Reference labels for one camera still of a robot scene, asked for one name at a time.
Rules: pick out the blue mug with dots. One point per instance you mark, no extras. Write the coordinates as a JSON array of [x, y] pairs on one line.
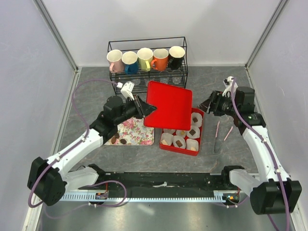
[[130, 60]]

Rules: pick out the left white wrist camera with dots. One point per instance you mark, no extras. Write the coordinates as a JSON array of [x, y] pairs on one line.
[[126, 89]]

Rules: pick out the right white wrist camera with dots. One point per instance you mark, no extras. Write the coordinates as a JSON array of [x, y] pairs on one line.
[[228, 82]]

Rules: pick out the pink mug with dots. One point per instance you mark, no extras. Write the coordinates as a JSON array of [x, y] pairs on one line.
[[114, 58]]

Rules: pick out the dark square chocolate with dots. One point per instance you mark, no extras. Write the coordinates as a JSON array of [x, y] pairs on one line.
[[192, 132]]

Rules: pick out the yellow-green mug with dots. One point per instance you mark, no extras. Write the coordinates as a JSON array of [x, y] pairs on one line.
[[145, 57]]

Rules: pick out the pink-tipped metal tongs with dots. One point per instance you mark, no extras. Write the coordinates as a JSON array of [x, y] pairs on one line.
[[218, 143]]

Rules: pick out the clear glass cup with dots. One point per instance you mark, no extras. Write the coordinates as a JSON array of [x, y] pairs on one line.
[[136, 81], [147, 80], [164, 80], [176, 80]]

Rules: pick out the orange mug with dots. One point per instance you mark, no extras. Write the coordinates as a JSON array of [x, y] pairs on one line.
[[160, 59]]

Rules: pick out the white bar chocolate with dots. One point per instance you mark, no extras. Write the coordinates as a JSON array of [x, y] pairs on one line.
[[164, 142]]

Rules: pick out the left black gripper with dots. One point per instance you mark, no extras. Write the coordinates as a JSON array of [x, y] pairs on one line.
[[145, 108]]

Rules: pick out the black and red mug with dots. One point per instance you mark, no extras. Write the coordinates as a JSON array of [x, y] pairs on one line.
[[176, 56]]

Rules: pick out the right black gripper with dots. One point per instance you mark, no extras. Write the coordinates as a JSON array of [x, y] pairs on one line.
[[217, 97]]

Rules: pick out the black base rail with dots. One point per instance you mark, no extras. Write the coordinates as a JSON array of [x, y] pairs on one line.
[[169, 185]]

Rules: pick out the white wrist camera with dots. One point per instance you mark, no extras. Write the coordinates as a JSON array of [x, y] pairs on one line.
[[228, 82], [126, 89]]

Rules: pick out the brown rectangular chocolate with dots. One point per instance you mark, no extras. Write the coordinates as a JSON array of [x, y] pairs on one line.
[[179, 143]]

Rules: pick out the floral serving tray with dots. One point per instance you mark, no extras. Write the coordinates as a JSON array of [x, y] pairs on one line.
[[134, 132]]

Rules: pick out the red box lid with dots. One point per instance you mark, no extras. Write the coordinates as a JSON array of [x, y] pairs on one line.
[[174, 106]]

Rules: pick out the black wire mug rack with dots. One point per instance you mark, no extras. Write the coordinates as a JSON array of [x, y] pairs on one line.
[[154, 75]]

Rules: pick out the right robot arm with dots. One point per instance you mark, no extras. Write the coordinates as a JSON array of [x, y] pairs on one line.
[[273, 192]]

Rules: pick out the red chocolate box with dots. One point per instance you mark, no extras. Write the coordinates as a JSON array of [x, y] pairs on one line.
[[188, 141]]

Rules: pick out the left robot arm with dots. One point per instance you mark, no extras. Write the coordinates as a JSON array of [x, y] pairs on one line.
[[49, 179]]

